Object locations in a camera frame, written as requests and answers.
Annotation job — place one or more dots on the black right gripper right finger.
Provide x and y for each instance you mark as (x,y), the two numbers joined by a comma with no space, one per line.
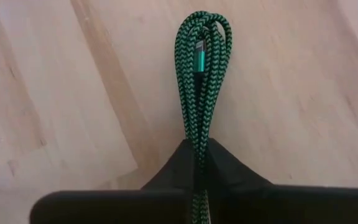
(291,205)

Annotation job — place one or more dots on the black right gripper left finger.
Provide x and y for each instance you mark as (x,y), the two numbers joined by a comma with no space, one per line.
(120,208)

